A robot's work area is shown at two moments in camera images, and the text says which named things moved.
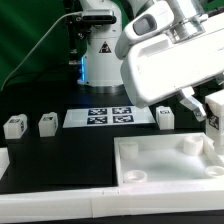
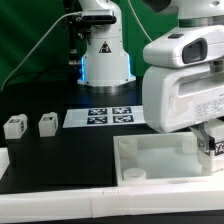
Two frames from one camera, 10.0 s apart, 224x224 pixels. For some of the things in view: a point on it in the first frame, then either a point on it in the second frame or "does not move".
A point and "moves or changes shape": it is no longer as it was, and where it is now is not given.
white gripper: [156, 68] to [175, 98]
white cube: [48, 124] does not move
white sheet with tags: [118, 116] does not move
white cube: [214, 106] moves or changes shape
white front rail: [106, 203] does not move
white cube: [15, 127] does not move
